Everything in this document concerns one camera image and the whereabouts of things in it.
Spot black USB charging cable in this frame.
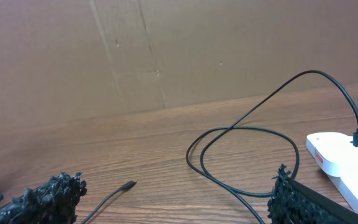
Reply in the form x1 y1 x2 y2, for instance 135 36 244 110
79 70 358 224

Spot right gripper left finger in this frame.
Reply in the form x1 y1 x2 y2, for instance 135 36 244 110
0 172 87 224

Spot white USB charger plug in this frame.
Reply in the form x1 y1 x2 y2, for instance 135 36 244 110
306 132 358 177

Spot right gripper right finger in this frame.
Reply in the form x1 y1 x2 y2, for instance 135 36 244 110
267 164 358 224

